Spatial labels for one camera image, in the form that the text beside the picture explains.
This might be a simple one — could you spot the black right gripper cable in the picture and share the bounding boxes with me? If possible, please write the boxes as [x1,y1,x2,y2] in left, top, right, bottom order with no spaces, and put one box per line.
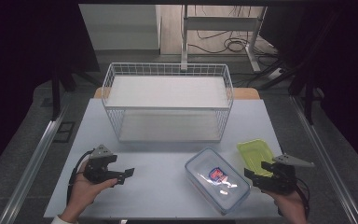
[295,176,311,218]

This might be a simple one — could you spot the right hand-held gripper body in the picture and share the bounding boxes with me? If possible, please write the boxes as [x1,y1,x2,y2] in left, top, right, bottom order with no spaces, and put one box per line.
[269,153,315,195]

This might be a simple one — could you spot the white desk frame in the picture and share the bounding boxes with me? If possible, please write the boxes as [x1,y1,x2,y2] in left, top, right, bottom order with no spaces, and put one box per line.
[180,4,269,73]

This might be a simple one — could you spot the white cabinet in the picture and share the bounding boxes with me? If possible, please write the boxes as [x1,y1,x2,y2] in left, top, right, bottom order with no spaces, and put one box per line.
[78,3,162,56]

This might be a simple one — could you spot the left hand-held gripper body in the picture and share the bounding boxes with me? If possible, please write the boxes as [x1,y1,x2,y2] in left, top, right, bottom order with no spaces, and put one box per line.
[83,144,119,185]

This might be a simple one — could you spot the black stand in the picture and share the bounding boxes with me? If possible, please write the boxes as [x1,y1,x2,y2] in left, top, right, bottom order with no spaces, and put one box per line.
[288,62,325,126]
[49,62,77,122]

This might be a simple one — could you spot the white wire basket rack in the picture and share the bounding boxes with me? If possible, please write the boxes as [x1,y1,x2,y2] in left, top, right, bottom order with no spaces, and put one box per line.
[101,62,235,145]

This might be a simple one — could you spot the clear container with blue rim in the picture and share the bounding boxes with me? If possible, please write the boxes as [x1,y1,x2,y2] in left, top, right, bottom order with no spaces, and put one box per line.
[185,147,252,216]

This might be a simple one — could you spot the clear container with green lid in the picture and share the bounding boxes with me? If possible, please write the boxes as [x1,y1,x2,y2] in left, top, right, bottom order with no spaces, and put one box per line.
[236,138,277,178]

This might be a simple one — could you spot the metal rail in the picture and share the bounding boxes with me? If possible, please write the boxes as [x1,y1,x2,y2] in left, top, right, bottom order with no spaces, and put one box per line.
[0,104,70,224]
[290,94,358,224]

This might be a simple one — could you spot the black floor cables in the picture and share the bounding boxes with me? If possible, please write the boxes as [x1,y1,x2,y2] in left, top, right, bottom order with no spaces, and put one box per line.
[187,6,279,59]

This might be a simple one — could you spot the white power strip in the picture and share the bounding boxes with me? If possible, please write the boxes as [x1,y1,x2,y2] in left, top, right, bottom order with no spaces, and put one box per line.
[266,66,286,82]

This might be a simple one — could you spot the clear packet with red label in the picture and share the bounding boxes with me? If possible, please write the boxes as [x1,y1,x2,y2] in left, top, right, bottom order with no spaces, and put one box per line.
[199,166,239,197]

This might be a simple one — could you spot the person's right hand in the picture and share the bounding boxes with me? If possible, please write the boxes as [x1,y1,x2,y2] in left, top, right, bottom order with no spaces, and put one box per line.
[262,188,309,224]

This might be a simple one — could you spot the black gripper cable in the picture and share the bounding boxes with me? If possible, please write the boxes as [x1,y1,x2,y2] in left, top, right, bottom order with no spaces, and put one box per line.
[66,148,95,206]
[295,176,311,218]

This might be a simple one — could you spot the person's left hand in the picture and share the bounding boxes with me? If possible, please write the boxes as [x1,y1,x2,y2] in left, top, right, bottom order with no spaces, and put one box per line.
[60,161,119,222]

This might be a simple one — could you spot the black floor plate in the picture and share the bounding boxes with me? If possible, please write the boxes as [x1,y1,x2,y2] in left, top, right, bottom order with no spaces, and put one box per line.
[53,120,76,144]

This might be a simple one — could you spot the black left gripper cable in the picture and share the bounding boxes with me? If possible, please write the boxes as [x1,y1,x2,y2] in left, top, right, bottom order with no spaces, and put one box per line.
[66,148,95,206]

